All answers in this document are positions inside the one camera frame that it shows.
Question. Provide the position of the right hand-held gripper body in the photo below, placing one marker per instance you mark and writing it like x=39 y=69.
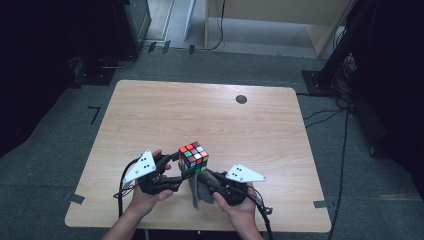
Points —
x=233 y=190

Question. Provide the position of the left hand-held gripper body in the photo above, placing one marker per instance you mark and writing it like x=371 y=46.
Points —
x=151 y=181

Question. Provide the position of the grey cloth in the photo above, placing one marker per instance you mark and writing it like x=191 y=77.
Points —
x=201 y=193

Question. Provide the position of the multicoloured puzzle cube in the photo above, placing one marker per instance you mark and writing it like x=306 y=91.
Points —
x=194 y=156

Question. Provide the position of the person's left hand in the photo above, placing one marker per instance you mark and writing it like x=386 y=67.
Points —
x=146 y=201

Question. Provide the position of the person's right hand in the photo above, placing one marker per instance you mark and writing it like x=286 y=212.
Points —
x=238 y=215

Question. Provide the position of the grey tape strip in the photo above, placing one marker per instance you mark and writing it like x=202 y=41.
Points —
x=76 y=198
x=320 y=204

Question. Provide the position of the round grey table grommet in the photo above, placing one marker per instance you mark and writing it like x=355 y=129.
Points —
x=241 y=99

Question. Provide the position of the black corner floor tape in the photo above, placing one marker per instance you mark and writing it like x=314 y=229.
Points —
x=95 y=111

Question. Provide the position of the black cabinet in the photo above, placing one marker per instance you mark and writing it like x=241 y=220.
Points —
x=135 y=23

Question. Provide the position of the black metal stand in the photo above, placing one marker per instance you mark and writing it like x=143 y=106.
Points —
x=321 y=81

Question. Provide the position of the dark curtain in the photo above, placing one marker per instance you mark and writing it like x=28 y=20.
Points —
x=33 y=66
x=393 y=83

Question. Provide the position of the beige wooden furniture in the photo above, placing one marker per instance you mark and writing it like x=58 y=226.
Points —
x=280 y=13

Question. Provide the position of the black floor base plate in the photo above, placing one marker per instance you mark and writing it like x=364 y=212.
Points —
x=95 y=75

